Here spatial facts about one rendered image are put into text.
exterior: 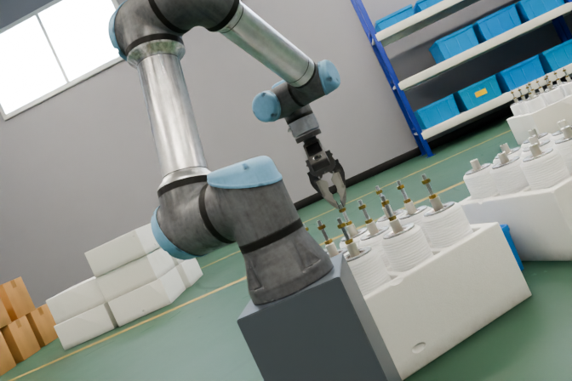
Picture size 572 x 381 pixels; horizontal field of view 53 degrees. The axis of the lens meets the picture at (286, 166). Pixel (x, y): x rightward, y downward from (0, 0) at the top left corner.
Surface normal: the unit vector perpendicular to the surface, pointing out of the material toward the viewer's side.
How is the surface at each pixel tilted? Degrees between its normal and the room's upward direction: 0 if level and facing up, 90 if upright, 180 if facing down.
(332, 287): 90
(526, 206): 90
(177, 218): 70
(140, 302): 90
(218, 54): 90
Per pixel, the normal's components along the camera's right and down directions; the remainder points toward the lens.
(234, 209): -0.47, 0.21
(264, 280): -0.58, -0.07
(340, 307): -0.13, 0.06
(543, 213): -0.85, 0.40
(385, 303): 0.30, -0.14
